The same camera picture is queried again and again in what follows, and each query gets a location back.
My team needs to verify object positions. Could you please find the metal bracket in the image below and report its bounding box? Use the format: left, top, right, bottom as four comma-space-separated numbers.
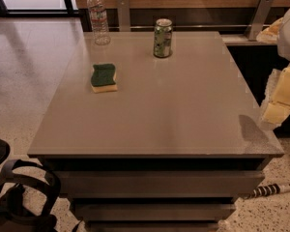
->
245, 0, 274, 41
116, 0, 131, 32

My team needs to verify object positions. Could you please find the grey drawer cabinet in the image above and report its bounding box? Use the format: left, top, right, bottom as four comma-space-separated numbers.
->
29, 32, 283, 232

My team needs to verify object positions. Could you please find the right metal bracket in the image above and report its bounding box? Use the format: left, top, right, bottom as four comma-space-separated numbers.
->
245, 0, 274, 41

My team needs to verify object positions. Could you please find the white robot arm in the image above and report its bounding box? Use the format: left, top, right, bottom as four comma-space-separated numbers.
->
257, 9, 290, 130

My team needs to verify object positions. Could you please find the clear plastic water bottle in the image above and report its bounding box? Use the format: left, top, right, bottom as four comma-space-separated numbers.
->
87, 0, 111, 45

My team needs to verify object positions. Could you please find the black white striped stick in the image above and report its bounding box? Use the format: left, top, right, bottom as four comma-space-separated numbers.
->
246, 183, 290, 199

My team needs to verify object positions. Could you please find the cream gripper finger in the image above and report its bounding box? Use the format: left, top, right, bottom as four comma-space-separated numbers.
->
256, 17, 283, 44
260, 63, 290, 129

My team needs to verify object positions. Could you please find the black bag with straps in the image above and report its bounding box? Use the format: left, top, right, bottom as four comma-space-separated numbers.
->
0, 135, 83, 232

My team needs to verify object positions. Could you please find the green soda can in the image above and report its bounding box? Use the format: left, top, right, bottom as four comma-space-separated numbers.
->
153, 18, 173, 58

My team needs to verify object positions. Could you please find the horizontal metal rail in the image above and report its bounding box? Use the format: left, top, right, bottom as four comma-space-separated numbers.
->
107, 23, 272, 30

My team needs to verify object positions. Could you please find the green and yellow sponge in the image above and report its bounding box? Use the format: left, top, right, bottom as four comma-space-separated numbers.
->
91, 64, 118, 93

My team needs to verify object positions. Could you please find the left metal bracket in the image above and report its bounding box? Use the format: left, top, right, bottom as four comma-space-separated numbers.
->
116, 0, 131, 32

